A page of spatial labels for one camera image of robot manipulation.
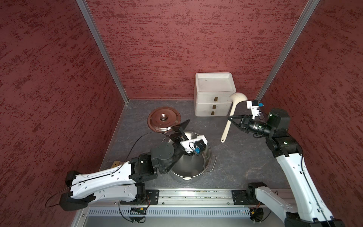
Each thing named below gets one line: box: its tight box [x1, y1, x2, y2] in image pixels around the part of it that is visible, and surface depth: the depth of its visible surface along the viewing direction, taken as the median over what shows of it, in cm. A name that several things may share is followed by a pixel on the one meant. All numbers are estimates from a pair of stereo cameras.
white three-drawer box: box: [194, 72, 237, 117], surface depth 102 cm
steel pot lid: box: [146, 106, 182, 134], surface depth 109 cm
